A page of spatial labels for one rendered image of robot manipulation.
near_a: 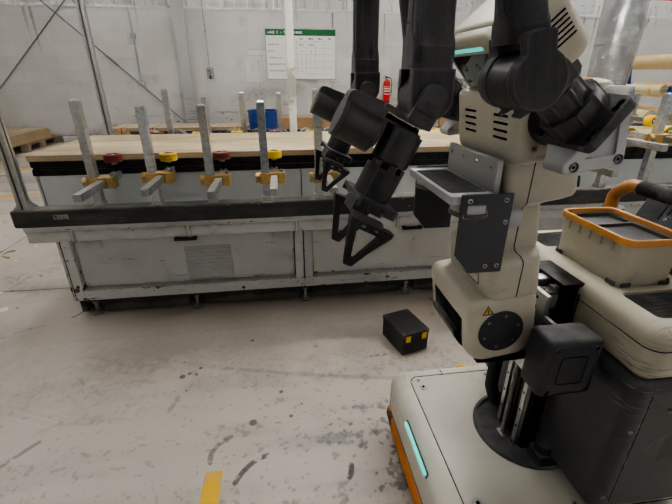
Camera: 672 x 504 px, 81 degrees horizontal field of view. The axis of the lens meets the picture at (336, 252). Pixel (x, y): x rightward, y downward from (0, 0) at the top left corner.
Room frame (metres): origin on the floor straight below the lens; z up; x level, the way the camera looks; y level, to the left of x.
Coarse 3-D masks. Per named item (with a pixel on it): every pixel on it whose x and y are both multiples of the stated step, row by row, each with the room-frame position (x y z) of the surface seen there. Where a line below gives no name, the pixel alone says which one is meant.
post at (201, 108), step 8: (200, 104) 1.78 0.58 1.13; (200, 112) 1.77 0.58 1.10; (200, 120) 1.77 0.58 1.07; (200, 128) 1.77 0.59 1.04; (208, 128) 1.80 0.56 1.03; (200, 136) 1.77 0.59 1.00; (208, 136) 1.78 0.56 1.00; (208, 144) 1.78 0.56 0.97; (208, 152) 1.77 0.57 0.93; (208, 160) 1.77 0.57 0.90; (208, 168) 1.77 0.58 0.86
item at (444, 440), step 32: (416, 384) 1.04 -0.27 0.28; (448, 384) 1.04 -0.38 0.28; (480, 384) 1.04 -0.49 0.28; (416, 416) 0.90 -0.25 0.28; (448, 416) 0.90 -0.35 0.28; (480, 416) 0.91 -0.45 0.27; (416, 448) 0.81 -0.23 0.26; (448, 448) 0.79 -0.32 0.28; (480, 448) 0.79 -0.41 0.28; (512, 448) 0.80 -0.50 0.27; (416, 480) 0.78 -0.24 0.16; (448, 480) 0.69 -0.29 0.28; (480, 480) 0.69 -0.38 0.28; (512, 480) 0.69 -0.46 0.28; (544, 480) 0.69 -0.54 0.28
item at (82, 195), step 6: (108, 174) 1.81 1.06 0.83; (114, 174) 1.81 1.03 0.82; (120, 174) 1.88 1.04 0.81; (102, 180) 1.69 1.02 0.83; (90, 186) 1.59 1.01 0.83; (96, 186) 1.61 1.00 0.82; (102, 186) 1.67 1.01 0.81; (78, 192) 1.50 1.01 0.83; (84, 192) 1.50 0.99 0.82; (90, 192) 1.55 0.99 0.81; (96, 192) 1.60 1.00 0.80; (78, 198) 1.47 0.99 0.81; (84, 198) 1.49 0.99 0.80
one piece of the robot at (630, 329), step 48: (624, 192) 1.00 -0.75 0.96; (576, 288) 0.80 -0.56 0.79; (624, 288) 0.76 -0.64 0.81; (624, 336) 0.66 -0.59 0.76; (624, 384) 0.62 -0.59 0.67; (528, 432) 0.80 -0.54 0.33; (576, 432) 0.69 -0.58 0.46; (624, 432) 0.60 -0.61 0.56; (576, 480) 0.65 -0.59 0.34; (624, 480) 0.60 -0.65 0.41
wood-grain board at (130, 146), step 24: (72, 144) 2.20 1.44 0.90; (96, 144) 2.20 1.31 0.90; (120, 144) 2.20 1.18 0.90; (168, 144) 2.20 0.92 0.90; (192, 144) 2.20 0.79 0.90; (216, 144) 2.20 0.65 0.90; (240, 144) 2.20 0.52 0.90; (288, 144) 2.20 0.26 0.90; (312, 144) 2.20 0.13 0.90; (432, 144) 2.20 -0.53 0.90
